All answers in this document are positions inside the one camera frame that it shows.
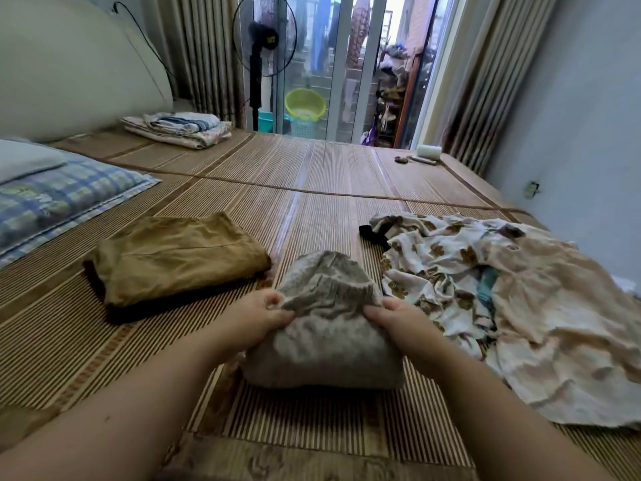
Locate light blue garment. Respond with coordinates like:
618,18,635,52
477,267,500,315

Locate person's right hand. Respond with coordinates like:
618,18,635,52
363,296,454,377

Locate black cable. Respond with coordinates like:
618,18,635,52
110,0,182,91

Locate person's left hand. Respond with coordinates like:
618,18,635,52
215,287,298,355

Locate cream padded headboard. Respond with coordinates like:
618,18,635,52
0,0,176,144

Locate bamboo bed mat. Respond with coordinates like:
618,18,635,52
0,127,641,481

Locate sliding glass balcony door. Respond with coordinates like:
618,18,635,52
250,0,452,146

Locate dark brown shorts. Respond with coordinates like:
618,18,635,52
83,257,272,325

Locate blue plaid pillow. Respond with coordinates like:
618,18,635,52
0,158,162,269

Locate black red garment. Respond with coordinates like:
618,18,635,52
359,223,390,247

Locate grey patterned garment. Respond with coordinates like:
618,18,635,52
240,249,407,391

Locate beige patterned curtain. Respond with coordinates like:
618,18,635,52
441,0,562,178
165,0,246,126

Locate olive tan shorts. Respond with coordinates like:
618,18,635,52
85,212,274,311

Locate pile of clothes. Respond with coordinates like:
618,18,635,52
481,230,641,429

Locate black standing fan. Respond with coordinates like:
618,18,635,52
232,0,300,133

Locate folded striped blanket stack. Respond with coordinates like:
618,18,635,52
121,111,234,151

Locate yellow green basin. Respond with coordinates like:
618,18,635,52
284,88,329,123

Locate person's right forearm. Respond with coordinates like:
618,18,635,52
415,340,612,481

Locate cluttered balcony shelf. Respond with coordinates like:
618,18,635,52
371,39,414,146

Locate person's left forearm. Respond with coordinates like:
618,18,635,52
0,317,242,481

